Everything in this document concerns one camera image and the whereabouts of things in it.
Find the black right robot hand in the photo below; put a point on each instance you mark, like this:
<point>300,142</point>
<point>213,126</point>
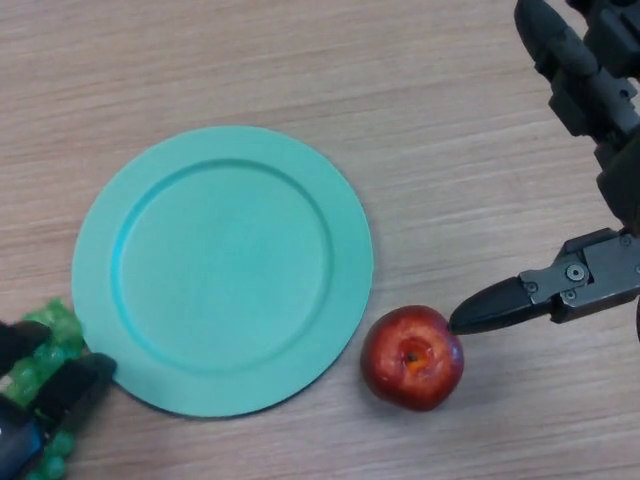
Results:
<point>620,190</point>

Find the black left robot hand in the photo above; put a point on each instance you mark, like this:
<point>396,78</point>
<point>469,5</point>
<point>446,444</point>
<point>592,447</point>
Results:
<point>75,390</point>

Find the green grapes bunch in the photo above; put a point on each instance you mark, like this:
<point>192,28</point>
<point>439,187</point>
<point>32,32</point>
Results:
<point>55,345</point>

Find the red apple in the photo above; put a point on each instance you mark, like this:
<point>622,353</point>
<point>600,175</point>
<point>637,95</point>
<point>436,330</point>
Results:
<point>410,365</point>

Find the round green plate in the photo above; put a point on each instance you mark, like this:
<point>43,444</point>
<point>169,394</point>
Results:
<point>222,272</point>

